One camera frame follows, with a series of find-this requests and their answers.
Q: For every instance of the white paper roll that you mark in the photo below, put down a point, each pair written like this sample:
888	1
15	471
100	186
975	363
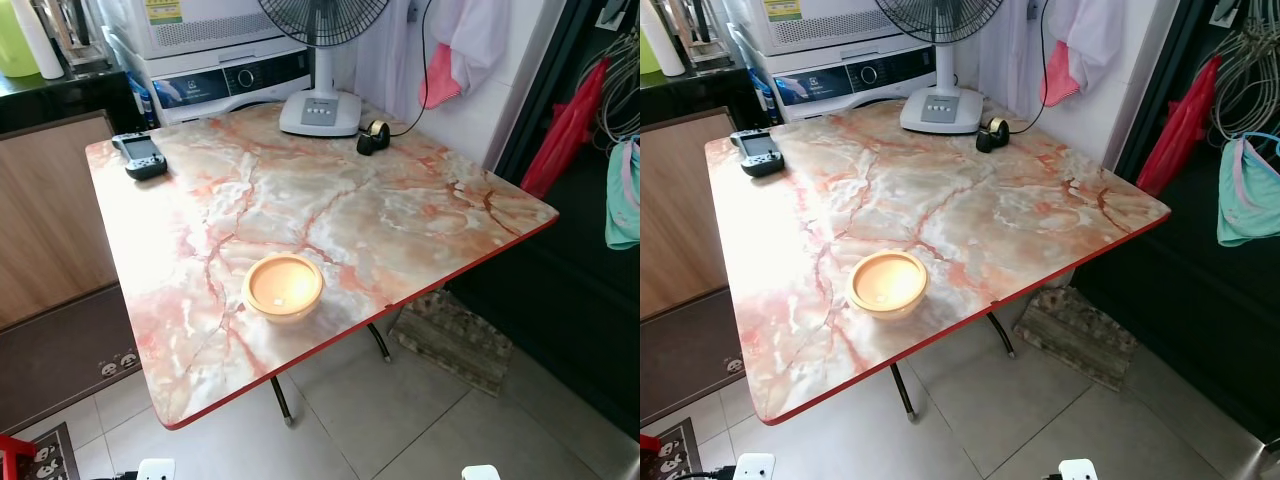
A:
665	45
42	45

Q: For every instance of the teal hanging cloth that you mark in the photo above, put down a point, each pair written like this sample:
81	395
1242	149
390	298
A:
622	200
1245	205

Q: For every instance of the blue plastic bag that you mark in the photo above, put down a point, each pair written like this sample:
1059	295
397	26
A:
755	80
135	85

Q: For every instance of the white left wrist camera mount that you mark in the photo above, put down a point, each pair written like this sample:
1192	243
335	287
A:
155	470
754	467

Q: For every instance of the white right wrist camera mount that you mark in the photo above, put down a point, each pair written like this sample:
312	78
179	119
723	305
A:
480	473
1078	470

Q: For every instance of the marble pattern folding table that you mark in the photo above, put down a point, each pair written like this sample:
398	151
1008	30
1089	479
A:
950	210
330	215

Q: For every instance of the white washing machine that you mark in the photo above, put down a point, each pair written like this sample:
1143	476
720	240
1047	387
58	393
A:
220	85
840	82

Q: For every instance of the red stool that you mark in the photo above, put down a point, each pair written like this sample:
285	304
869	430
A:
14	458
648	458

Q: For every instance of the small panda print rug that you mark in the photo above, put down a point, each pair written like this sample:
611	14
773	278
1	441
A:
682	450
55	455

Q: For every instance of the green plastic bin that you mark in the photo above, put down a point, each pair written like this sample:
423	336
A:
14	45
648	55

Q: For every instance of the dark brown floor mat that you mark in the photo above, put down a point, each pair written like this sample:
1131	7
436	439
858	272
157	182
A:
60	355
685	355

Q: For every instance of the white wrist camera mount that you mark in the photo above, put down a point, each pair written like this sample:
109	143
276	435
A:
480	473
1078	470
754	467
155	470

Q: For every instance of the white hanging garment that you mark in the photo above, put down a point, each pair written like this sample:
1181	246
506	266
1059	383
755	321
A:
1095	35
480	35

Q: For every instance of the white standing fan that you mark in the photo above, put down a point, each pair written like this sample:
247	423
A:
941	105
320	108

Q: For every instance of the red plastic bag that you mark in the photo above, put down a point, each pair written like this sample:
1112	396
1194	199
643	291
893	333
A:
1180	130
565	135

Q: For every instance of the brown patterned door mat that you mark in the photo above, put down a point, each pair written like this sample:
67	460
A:
455	340
1075	335

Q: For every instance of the black tape dispenser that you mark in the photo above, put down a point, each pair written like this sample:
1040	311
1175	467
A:
992	137
373	140

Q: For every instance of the wooden cabinet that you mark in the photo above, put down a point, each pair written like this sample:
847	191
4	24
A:
680	215
50	220

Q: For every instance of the pink hanging cloth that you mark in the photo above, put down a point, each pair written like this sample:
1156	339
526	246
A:
1057	78
437	80

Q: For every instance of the black handheld game console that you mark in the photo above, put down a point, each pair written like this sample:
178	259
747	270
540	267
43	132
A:
142	156
760	153

